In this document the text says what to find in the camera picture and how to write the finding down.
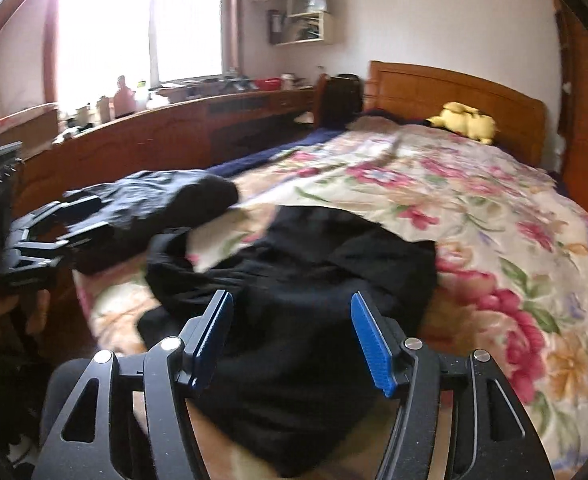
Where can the dark garment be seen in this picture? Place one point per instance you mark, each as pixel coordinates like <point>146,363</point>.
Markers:
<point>163,200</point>

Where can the white box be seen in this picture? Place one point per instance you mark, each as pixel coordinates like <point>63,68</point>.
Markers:
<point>289,82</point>

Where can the floral blanket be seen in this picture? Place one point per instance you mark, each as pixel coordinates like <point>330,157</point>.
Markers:
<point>474,210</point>

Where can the white wall shelf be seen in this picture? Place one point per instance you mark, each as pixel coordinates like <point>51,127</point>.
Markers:
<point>309,15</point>

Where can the wooden desk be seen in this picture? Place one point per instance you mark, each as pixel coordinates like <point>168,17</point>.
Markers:
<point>173,130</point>

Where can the black coat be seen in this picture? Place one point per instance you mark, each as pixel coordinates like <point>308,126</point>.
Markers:
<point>299,310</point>

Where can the navy bed sheet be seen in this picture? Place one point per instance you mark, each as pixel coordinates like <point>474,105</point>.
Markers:
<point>254,157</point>

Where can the chair with black bag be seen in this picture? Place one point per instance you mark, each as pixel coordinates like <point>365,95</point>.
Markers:
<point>341,100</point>

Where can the wooden bed headboard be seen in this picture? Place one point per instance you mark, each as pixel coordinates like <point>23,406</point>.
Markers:
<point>424,90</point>

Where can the pink bottle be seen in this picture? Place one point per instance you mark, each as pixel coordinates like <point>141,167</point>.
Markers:
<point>124,97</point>

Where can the cardboard box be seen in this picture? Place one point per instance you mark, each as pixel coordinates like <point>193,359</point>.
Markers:
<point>23,125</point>

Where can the yellow plush toy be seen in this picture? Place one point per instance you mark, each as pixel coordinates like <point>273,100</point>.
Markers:
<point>466,121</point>

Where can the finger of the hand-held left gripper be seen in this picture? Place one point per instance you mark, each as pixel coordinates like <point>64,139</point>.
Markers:
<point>48,257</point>
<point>58,212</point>

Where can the window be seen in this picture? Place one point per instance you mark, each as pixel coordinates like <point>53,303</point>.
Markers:
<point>148,20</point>

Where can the wooden louvered wardrobe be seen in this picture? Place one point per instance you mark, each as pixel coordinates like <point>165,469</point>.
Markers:
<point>586,110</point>

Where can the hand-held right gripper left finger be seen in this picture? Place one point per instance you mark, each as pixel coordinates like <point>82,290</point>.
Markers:
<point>208,340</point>

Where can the red basket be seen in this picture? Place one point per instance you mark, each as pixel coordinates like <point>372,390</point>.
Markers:
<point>269,84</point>

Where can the person's left hand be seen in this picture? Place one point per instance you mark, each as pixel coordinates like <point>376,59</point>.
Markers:
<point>36,317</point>

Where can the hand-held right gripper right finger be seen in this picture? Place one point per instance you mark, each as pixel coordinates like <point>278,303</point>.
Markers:
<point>374,345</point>

